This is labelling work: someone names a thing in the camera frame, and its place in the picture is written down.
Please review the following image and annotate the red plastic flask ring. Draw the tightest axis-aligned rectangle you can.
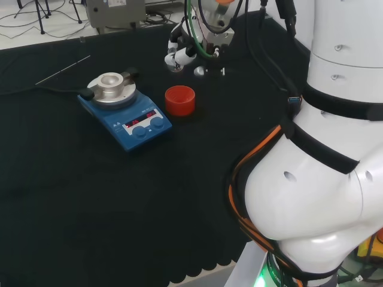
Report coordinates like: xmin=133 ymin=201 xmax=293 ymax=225
xmin=164 ymin=85 xmax=196 ymax=117

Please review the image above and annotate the black floor cable bundle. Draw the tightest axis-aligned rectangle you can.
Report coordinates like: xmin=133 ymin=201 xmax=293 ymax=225
xmin=145 ymin=10 xmax=178 ymax=27

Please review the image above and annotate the yellow stop button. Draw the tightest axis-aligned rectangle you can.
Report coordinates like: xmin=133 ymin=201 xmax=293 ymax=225
xmin=357 ymin=227 xmax=383 ymax=265

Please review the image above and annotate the clear round-bottom glass flask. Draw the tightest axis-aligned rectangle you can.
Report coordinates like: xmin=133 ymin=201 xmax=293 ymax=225
xmin=168 ymin=60 xmax=184 ymax=74

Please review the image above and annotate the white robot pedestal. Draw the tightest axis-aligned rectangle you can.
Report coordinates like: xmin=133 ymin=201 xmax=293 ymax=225
xmin=226 ymin=241 xmax=270 ymax=287

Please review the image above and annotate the black bench cloth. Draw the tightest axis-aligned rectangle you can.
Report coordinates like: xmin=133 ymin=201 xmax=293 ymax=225
xmin=0 ymin=10 xmax=314 ymax=287

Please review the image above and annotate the black heater power cable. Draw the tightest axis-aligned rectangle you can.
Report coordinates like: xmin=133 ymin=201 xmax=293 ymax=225
xmin=0 ymin=84 xmax=90 ymax=97

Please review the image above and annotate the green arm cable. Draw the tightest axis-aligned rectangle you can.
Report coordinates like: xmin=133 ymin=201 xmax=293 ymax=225
xmin=190 ymin=0 xmax=217 ymax=60

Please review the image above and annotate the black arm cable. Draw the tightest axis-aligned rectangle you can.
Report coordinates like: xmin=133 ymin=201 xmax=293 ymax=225
xmin=247 ymin=0 xmax=303 ymax=122

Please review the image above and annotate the heater with blue base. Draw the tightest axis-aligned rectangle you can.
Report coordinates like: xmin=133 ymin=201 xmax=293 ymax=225
xmin=77 ymin=68 xmax=174 ymax=154

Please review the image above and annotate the black tripod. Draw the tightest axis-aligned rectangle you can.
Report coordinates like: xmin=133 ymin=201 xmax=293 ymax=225
xmin=29 ymin=0 xmax=52 ymax=34
xmin=69 ymin=0 xmax=84 ymax=25

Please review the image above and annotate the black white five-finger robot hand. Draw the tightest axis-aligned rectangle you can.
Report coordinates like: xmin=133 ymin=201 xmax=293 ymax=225
xmin=163 ymin=21 xmax=226 ymax=77

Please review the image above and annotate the grey metal equipment box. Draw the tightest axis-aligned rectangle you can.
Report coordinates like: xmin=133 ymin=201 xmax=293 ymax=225
xmin=84 ymin=0 xmax=148 ymax=31

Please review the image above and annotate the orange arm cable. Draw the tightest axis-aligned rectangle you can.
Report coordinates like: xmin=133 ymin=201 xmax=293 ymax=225
xmin=228 ymin=124 xmax=303 ymax=287

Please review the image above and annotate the thin glass rod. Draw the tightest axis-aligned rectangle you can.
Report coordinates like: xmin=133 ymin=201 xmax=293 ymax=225
xmin=35 ymin=54 xmax=92 ymax=86

